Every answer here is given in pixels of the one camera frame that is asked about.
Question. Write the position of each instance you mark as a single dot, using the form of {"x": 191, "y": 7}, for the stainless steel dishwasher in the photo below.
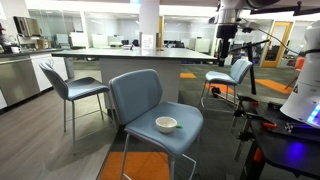
{"x": 16, "y": 80}

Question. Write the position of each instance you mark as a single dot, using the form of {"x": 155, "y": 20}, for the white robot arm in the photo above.
{"x": 308, "y": 80}

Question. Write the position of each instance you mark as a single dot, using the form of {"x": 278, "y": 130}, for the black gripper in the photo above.
{"x": 226, "y": 31}

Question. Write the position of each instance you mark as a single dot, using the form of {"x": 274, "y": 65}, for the orange framed door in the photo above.
{"x": 266, "y": 43}

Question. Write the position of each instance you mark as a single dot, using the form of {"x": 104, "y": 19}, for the green marker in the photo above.
{"x": 179, "y": 126}

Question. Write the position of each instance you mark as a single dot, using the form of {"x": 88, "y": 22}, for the black camera tripod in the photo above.
{"x": 252, "y": 66}

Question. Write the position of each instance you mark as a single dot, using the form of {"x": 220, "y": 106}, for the white mug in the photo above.
{"x": 15, "y": 49}

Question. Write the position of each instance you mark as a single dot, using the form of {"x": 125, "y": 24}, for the white paper sign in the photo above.
{"x": 147, "y": 41}

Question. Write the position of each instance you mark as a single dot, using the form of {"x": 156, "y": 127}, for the white ceramic bowl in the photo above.
{"x": 165, "y": 127}

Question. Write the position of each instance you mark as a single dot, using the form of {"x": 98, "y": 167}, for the white kitchen cabinet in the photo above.
{"x": 43, "y": 75}

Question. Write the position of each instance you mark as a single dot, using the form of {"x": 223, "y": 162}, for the steel coffee machine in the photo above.
{"x": 26, "y": 26}

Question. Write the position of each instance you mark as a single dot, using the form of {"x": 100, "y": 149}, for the small white dish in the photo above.
{"x": 127, "y": 47}

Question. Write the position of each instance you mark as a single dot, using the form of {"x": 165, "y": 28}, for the blue padded chair with bowl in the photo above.
{"x": 140, "y": 93}

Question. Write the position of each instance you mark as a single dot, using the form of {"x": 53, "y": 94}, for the grey island table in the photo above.
{"x": 133, "y": 53}

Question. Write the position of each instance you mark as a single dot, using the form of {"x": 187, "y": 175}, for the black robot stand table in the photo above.
{"x": 286, "y": 150}

